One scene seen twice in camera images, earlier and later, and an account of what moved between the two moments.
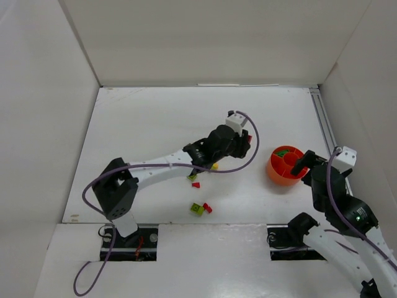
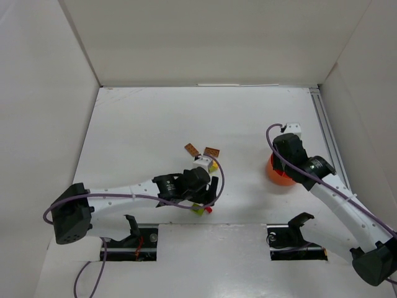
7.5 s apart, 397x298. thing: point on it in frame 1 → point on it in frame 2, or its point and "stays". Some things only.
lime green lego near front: (197, 208) stays
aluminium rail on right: (325, 125) stays
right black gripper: (313, 162) → (280, 162)
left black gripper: (243, 146) → (208, 189)
